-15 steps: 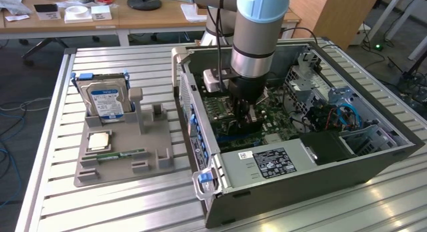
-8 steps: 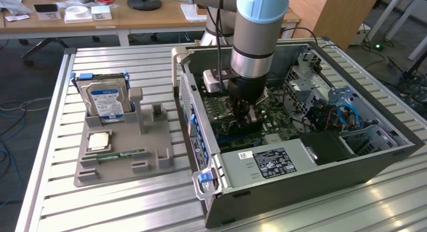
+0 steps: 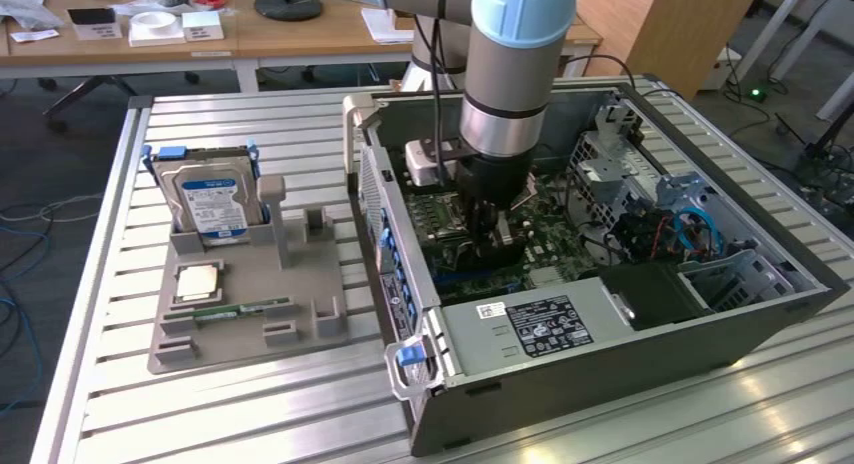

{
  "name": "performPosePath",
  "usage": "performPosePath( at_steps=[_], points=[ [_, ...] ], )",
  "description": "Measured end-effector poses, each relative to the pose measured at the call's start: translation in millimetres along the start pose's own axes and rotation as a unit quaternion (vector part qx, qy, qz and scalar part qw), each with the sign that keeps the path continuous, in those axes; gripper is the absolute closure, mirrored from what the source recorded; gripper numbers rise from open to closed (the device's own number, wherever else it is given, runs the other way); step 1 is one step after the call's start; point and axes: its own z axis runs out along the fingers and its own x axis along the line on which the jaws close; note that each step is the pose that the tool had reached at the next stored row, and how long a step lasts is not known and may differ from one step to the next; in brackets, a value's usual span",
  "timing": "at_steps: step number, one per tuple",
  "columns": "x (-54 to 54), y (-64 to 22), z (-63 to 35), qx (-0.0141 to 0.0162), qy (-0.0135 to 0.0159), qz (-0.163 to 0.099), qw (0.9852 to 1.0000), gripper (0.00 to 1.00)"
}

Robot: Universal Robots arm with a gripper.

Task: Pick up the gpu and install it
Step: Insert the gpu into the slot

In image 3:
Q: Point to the dark grey PC case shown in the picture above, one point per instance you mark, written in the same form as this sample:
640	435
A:
600	384

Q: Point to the metal socket cover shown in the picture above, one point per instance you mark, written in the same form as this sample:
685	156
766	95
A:
527	194

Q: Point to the clear plastic bag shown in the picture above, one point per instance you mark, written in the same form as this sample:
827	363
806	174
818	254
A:
26	9

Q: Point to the wooden desk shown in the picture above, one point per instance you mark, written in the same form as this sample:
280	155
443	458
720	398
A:
313	39
100	51

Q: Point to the grey power supply unit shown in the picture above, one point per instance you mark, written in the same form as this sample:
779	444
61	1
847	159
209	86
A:
480	344

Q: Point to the white table frame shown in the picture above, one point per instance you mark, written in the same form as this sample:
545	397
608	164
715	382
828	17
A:
767	29

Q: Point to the white labelled box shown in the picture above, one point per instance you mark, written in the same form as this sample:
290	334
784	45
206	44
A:
200	21

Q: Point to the hard disk in blue caddy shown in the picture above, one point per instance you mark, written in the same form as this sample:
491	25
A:
206	204

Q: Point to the device with green light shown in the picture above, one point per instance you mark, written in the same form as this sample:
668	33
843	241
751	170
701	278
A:
755	93

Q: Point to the wooden cabinet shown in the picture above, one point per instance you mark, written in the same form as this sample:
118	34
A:
667	34

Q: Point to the red small object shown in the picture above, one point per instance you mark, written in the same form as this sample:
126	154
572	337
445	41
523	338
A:
208	1

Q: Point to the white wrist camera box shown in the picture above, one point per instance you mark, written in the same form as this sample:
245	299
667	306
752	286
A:
427	164

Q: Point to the large metal disk bay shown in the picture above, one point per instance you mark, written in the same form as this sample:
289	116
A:
600	174

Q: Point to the white paper card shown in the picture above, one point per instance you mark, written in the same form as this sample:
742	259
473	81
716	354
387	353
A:
33	35

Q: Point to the CPU socket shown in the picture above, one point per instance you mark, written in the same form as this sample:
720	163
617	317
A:
455	209

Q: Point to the black office chair base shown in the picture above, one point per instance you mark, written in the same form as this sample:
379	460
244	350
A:
73	96

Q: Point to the blue expansion slot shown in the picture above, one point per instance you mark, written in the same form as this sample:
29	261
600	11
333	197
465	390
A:
449	275

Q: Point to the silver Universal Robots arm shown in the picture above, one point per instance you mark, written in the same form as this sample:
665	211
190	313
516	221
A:
507	74

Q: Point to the white box with black lid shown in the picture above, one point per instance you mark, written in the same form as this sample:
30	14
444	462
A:
93	16

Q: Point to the flat white box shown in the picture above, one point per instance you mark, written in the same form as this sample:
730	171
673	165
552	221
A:
156	40

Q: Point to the green graphics card with bracket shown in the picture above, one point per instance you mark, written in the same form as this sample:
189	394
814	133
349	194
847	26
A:
496	256

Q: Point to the white tape roll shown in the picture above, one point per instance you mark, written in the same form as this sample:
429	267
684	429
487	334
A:
136	24

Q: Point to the black tripod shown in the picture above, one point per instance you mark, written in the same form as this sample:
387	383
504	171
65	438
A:
816	149

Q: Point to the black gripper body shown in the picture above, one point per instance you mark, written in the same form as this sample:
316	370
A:
493	184

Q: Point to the green motherboard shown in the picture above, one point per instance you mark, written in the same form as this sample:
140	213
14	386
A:
560	244

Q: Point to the green RAM stick on rack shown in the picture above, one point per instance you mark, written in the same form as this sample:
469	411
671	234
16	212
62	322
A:
220	311

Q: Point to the black round lamp base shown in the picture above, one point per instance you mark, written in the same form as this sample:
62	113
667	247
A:
286	6

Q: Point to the silver CPU chip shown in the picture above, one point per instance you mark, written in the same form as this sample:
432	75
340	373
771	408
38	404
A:
197	281

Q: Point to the white box beside cabinet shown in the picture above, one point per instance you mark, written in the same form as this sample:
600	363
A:
723	69

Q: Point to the silver chipset heat sink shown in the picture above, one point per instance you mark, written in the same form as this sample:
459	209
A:
547	279

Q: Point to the small metal disk bay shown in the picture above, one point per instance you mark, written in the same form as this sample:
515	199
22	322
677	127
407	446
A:
754	274

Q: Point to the grey printed parts rack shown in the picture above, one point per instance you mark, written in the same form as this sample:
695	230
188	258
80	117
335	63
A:
253	294

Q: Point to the white paper stack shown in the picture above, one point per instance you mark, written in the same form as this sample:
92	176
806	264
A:
383	29

